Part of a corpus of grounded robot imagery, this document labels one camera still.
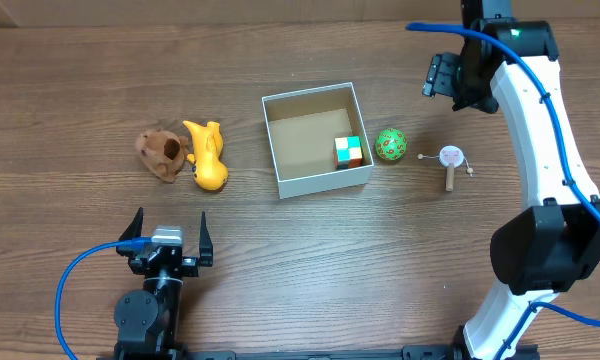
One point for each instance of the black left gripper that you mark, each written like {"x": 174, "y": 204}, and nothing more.
{"x": 165, "y": 258}

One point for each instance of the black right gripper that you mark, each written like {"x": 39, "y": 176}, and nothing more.
{"x": 440, "y": 76}

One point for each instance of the yellow rubber duck toy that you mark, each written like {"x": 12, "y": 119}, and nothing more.
{"x": 207, "y": 142}

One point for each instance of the white wooden rattle drum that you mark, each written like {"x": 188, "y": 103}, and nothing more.
{"x": 450, "y": 157}

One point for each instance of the brown plush toy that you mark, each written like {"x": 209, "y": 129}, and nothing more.
{"x": 162, "y": 152}

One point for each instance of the green number ball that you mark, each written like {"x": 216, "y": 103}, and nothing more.
{"x": 391, "y": 144}

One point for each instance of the colourful puzzle cube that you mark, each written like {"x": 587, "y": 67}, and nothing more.
{"x": 347, "y": 152}

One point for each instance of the white cardboard box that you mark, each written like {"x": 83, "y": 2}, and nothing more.
{"x": 303, "y": 127}

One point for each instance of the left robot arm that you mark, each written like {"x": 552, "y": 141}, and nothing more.
{"x": 147, "y": 319}

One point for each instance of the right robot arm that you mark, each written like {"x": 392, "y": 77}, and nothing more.
{"x": 554, "y": 241}

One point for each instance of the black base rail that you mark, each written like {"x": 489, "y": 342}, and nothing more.
{"x": 409, "y": 352}

